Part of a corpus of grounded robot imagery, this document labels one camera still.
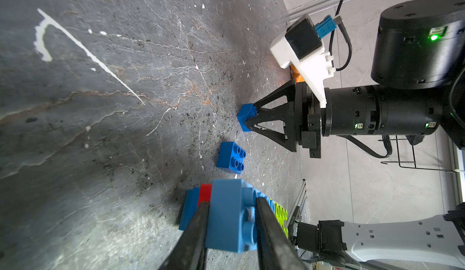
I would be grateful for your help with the green lego brick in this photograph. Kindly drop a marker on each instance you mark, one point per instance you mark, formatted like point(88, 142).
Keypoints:
point(281, 215)

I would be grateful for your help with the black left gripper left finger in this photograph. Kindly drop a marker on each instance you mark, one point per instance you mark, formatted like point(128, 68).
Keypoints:
point(190, 253)

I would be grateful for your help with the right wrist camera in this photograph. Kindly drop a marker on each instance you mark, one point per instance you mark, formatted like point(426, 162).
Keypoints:
point(301, 45)

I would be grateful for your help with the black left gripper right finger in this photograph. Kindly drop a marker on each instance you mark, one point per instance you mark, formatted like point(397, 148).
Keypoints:
point(274, 250)

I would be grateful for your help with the light blue lego brick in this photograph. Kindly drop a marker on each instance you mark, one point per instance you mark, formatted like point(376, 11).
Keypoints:
point(190, 206)

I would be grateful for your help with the red lego brick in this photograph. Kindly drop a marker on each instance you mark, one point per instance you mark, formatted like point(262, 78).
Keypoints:
point(205, 193)

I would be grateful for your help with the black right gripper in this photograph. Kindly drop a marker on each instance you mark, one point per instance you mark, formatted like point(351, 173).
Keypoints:
point(349, 112)

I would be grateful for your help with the small blue lego brick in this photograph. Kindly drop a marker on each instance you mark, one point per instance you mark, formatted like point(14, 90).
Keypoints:
point(246, 112)
point(231, 158)

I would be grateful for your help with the orange shark plush toy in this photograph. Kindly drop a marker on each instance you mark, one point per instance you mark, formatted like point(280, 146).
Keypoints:
point(296, 75)

